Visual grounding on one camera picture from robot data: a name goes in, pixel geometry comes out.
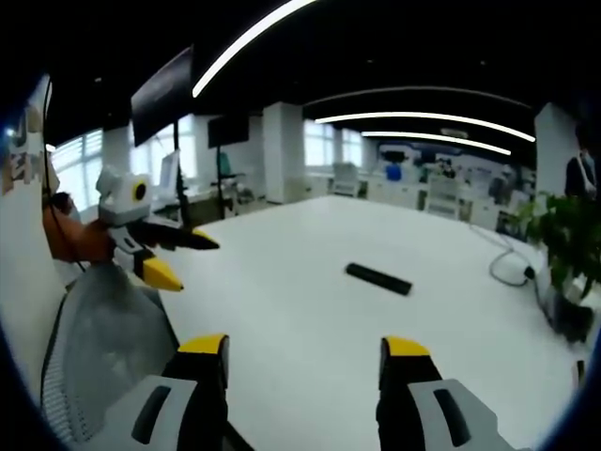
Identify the white office chair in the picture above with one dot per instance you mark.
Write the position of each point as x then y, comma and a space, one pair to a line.
346, 181
443, 197

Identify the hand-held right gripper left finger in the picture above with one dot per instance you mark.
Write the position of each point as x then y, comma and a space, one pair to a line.
197, 399

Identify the black remote control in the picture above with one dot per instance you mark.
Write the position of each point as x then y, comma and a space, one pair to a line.
379, 278

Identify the long ceiling light strip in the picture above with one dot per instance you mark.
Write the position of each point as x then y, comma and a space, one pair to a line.
244, 40
422, 117

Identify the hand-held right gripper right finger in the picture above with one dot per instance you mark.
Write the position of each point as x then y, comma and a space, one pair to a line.
408, 390

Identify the wall poster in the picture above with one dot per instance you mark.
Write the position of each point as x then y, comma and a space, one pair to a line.
21, 150

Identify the black screen stand pole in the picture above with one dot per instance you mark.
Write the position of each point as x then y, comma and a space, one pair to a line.
182, 188

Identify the large black display screen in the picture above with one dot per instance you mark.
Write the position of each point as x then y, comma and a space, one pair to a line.
162, 96

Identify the grey mesh office chair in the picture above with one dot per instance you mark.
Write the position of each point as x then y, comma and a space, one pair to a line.
108, 352

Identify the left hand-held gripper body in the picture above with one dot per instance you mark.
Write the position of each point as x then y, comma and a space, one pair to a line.
123, 199

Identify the green potted plant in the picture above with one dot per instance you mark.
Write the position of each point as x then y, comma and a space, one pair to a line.
565, 244

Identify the small black display screen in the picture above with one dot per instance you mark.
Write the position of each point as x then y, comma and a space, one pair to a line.
227, 130

